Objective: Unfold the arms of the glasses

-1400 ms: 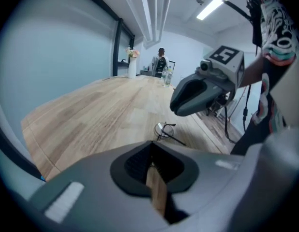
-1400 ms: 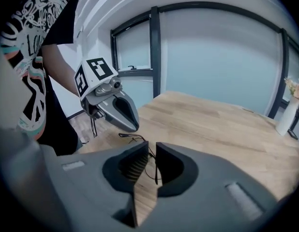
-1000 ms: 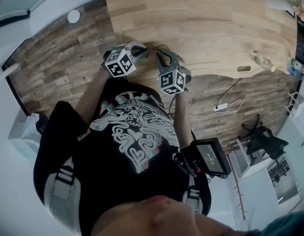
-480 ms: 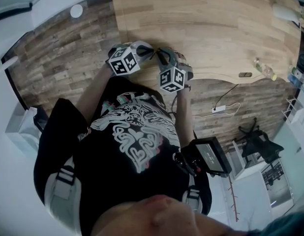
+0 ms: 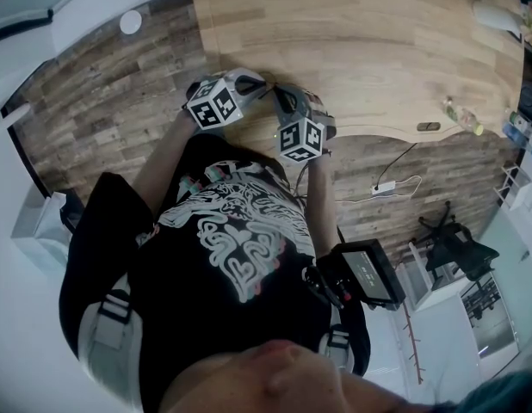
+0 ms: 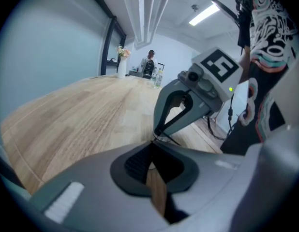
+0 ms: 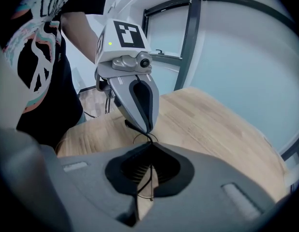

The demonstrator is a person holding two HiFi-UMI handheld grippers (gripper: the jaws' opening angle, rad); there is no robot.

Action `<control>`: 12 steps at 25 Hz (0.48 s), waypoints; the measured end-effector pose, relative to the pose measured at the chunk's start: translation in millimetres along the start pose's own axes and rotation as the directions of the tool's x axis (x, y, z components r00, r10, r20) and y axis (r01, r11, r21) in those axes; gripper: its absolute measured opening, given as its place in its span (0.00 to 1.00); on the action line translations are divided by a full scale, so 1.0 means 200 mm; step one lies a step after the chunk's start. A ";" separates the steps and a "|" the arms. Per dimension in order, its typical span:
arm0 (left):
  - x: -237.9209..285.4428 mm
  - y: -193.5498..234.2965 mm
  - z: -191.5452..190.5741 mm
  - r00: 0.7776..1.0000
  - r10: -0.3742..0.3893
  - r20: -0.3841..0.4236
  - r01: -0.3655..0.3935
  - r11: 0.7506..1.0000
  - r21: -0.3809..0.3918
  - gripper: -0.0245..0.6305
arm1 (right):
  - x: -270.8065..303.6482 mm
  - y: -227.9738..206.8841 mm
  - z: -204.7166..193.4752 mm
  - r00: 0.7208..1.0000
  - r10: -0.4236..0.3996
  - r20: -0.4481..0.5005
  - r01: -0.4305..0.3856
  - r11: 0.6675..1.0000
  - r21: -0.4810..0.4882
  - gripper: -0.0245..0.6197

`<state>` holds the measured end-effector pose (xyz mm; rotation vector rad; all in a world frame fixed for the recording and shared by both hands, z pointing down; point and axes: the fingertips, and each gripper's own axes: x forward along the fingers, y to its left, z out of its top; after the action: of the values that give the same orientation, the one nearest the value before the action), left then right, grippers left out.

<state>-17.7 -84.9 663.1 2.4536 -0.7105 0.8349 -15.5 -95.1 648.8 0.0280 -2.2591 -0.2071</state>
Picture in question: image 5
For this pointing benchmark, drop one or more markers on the black framed glass partition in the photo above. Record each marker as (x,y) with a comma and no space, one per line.
(29,2)

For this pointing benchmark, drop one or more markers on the white desk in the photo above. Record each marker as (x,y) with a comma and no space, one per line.
(438,299)

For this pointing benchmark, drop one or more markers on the white power strip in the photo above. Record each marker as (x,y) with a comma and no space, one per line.
(384,187)

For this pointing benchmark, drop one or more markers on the person's left forearm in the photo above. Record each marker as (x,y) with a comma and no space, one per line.
(162,162)

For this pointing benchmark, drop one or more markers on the black printed t-shirt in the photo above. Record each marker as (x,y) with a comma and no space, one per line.
(197,299)

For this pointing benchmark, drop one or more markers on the white round disc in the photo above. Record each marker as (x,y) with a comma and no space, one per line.
(130,21)

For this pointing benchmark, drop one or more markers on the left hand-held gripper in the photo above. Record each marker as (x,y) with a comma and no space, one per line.
(214,103)

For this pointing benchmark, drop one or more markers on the white shelf rack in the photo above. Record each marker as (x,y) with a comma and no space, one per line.
(513,187)

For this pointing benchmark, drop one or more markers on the black office chair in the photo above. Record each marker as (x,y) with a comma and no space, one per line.
(459,252)

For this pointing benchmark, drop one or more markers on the clear plastic bottle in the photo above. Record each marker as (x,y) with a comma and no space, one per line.
(462,116)

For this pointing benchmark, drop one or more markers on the person's face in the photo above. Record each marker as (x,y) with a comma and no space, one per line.
(292,385)

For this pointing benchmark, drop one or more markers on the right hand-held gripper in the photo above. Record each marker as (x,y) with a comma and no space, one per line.
(302,138)

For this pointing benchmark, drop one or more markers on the white vase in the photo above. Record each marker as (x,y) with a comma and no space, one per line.
(494,17)

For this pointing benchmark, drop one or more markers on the green capped bottle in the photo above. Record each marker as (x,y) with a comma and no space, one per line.
(517,118)

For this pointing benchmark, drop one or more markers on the person's right forearm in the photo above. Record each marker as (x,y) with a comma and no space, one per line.
(324,205)

